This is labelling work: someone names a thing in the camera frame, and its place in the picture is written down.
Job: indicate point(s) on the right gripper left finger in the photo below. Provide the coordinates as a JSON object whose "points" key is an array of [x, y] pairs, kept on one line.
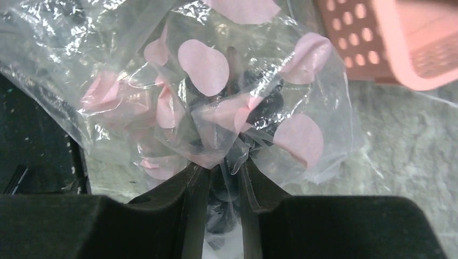
{"points": [[166, 222]]}

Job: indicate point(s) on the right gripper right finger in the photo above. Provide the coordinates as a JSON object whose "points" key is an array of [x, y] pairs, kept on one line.
{"points": [[277, 224]]}

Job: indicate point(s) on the dark purple fake grapes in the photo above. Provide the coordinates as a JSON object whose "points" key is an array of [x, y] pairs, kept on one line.
{"points": [[223, 201]]}

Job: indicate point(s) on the clear zip top bag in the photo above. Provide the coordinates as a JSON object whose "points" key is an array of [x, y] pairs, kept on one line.
{"points": [[160, 85]]}

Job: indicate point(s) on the pink perforated plastic basket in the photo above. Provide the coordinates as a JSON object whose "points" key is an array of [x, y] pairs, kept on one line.
{"points": [[408, 43]]}

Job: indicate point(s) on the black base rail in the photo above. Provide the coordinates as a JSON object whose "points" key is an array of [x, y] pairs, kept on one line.
{"points": [[37, 156]]}

